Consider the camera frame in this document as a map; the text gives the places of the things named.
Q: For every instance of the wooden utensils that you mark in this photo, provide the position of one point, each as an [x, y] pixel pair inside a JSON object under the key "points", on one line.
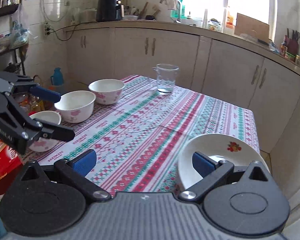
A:
{"points": [[150, 10]]}

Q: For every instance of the wall socket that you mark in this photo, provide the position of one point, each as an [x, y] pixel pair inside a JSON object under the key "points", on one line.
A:
{"points": [[46, 29]]}

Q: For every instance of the black metal shelf rack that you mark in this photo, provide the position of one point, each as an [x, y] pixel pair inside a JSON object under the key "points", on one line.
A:
{"points": [[5, 8]]}

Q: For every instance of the white electric kettle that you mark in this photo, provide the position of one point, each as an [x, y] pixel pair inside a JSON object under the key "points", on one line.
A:
{"points": [[75, 18]]}

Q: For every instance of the green dish soap bottle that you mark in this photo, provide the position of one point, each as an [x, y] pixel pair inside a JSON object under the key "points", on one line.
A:
{"points": [[178, 8]]}

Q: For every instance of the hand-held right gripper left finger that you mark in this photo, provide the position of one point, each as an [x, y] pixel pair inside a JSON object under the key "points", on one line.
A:
{"points": [[85, 162]]}

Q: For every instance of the red cardboard box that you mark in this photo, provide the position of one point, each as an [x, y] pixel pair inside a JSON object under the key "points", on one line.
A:
{"points": [[2, 165]]}

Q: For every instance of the glass jar with lid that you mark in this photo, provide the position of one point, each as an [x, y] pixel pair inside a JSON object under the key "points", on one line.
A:
{"points": [[214, 25]]}

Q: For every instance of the white countertop appliance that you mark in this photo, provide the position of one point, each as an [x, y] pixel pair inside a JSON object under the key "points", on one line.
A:
{"points": [[88, 15]]}

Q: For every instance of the black air fryer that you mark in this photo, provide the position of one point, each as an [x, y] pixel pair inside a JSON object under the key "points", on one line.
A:
{"points": [[108, 7]]}

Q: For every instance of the brown cardboard sheet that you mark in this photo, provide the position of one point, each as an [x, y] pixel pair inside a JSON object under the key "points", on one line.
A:
{"points": [[251, 27]]}

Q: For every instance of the white plate red flower print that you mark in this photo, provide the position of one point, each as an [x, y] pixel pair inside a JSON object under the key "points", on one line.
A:
{"points": [[215, 145]]}

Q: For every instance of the blue thermos flask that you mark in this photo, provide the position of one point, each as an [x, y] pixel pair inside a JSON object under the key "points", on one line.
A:
{"points": [[57, 77]]}

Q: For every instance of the dark sauce bottle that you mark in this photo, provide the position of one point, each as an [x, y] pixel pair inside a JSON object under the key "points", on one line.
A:
{"points": [[284, 45]]}

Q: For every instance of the patterned red green tablecloth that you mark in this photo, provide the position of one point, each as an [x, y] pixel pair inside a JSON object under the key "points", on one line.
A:
{"points": [[140, 135]]}

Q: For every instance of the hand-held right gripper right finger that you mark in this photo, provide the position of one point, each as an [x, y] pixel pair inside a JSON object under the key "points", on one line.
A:
{"points": [[202, 165]]}

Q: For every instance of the hanging clear plastic bag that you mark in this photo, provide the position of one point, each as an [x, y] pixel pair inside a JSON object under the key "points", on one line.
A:
{"points": [[20, 30]]}

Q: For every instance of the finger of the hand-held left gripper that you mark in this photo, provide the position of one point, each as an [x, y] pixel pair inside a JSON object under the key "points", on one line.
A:
{"points": [[62, 133], [46, 93]]}

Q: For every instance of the orange printed carton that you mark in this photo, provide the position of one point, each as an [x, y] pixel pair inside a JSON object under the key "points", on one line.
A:
{"points": [[230, 18]]}

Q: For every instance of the yellow cooking oil bottle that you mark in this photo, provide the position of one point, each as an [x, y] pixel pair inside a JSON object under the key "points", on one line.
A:
{"points": [[36, 103]]}

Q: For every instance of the knife block with knives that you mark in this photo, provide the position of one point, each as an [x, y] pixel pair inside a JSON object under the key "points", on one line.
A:
{"points": [[293, 42]]}

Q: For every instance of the white bowl pink floral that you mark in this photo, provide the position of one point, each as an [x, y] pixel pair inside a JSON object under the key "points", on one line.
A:
{"points": [[46, 116], [106, 86], [75, 102]]}

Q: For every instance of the clear glass mug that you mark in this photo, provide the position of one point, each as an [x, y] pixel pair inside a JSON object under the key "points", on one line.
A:
{"points": [[167, 80]]}

